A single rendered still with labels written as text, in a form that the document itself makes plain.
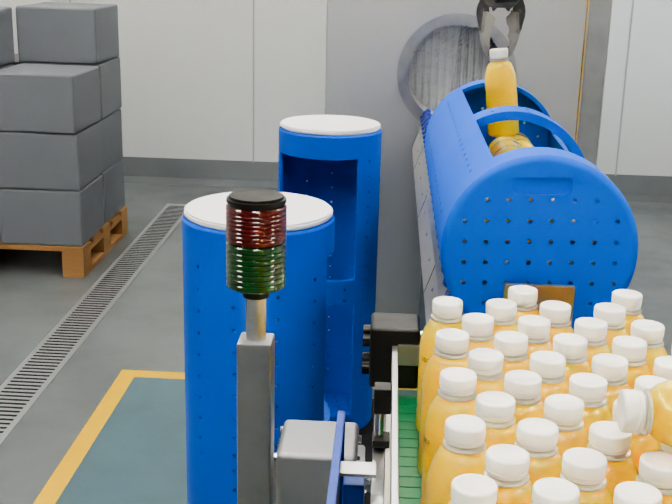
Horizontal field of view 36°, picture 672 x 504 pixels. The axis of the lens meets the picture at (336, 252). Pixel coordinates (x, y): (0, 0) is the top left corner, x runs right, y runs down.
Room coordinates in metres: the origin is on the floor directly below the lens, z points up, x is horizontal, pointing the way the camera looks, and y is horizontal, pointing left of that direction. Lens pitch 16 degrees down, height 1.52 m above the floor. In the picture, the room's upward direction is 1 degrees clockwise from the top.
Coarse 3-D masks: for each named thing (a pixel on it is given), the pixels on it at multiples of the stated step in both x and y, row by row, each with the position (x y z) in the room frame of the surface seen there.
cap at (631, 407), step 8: (624, 392) 0.87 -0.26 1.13; (632, 392) 0.87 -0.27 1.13; (640, 392) 0.87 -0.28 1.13; (624, 400) 0.86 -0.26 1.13; (632, 400) 0.86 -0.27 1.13; (640, 400) 0.86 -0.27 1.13; (624, 408) 0.86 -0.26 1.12; (632, 408) 0.85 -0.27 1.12; (640, 408) 0.86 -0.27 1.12; (624, 416) 0.86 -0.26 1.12; (632, 416) 0.85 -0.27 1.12; (640, 416) 0.85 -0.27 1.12; (624, 424) 0.85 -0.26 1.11; (632, 424) 0.85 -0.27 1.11; (640, 424) 0.85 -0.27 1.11; (624, 432) 0.86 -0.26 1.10; (632, 432) 0.86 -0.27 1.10
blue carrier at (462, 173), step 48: (480, 96) 2.32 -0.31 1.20; (528, 96) 2.26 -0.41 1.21; (432, 144) 2.06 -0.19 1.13; (480, 144) 1.65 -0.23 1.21; (576, 144) 1.85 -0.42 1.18; (432, 192) 1.81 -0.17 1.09; (480, 192) 1.46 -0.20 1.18; (528, 192) 1.46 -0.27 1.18; (576, 192) 1.45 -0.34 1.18; (480, 240) 1.46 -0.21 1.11; (576, 240) 1.45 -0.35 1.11; (624, 240) 1.45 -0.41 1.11; (480, 288) 1.46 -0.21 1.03; (576, 288) 1.45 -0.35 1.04; (624, 288) 1.45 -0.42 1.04
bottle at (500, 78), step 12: (492, 60) 2.21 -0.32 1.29; (504, 60) 2.20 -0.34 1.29; (492, 72) 2.20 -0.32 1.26; (504, 72) 2.19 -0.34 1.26; (492, 84) 2.19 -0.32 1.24; (504, 84) 2.19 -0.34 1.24; (516, 84) 2.21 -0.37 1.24; (492, 96) 2.20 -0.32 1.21; (504, 96) 2.19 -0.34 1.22; (516, 96) 2.20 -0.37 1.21; (516, 120) 2.20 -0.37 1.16; (492, 132) 2.20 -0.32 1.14; (504, 132) 2.19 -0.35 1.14; (516, 132) 2.20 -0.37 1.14
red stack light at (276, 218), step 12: (228, 204) 1.06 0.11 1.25; (228, 216) 1.05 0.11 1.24; (240, 216) 1.04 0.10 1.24; (252, 216) 1.04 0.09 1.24; (264, 216) 1.04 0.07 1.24; (276, 216) 1.05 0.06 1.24; (228, 228) 1.05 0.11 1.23; (240, 228) 1.04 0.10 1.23; (252, 228) 1.04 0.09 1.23; (264, 228) 1.04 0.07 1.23; (276, 228) 1.05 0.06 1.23; (228, 240) 1.05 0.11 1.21; (240, 240) 1.04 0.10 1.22; (252, 240) 1.04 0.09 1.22; (264, 240) 1.04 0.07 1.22; (276, 240) 1.05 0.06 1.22
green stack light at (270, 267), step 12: (228, 252) 1.05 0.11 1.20; (240, 252) 1.04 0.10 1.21; (252, 252) 1.04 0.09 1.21; (264, 252) 1.04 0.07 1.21; (276, 252) 1.05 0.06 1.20; (228, 264) 1.05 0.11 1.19; (240, 264) 1.04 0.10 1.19; (252, 264) 1.04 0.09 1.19; (264, 264) 1.04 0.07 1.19; (276, 264) 1.05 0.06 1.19; (228, 276) 1.06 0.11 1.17; (240, 276) 1.04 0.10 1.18; (252, 276) 1.04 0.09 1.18; (264, 276) 1.04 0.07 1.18; (276, 276) 1.05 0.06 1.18; (240, 288) 1.04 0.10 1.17; (252, 288) 1.04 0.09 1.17; (264, 288) 1.04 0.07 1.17; (276, 288) 1.05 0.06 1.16
